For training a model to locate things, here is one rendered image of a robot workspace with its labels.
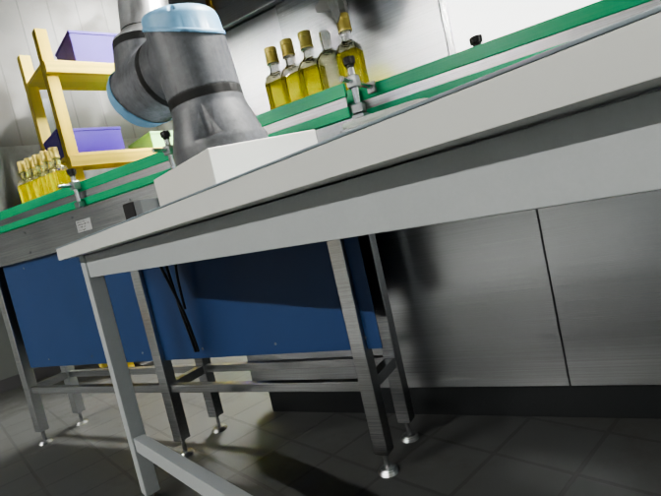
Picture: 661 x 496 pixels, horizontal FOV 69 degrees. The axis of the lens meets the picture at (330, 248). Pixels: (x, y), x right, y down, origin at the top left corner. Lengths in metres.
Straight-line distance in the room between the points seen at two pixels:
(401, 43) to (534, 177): 1.05
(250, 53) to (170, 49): 0.92
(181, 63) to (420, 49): 0.77
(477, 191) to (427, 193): 0.05
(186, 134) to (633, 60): 0.58
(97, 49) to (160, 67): 2.80
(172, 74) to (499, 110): 0.54
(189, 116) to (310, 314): 0.69
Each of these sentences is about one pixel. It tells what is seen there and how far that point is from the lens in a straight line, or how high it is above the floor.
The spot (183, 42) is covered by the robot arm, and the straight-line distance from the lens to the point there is 0.77.
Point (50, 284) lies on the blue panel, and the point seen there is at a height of 0.65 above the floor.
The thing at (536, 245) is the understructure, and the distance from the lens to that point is 1.34.
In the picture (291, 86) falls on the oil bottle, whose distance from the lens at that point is 1.36.
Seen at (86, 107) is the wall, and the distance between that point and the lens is 4.23.
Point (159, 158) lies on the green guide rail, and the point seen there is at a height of 0.94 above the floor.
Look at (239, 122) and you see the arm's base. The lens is 0.74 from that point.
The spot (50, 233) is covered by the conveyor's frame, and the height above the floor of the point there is 0.82.
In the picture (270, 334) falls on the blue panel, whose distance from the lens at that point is 1.37.
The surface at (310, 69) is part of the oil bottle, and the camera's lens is 1.34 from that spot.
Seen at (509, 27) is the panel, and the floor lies 1.02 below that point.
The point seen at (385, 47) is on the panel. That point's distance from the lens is 1.42.
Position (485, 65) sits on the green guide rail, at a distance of 1.16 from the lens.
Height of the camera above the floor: 0.69
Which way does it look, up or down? 4 degrees down
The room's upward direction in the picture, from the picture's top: 13 degrees counter-clockwise
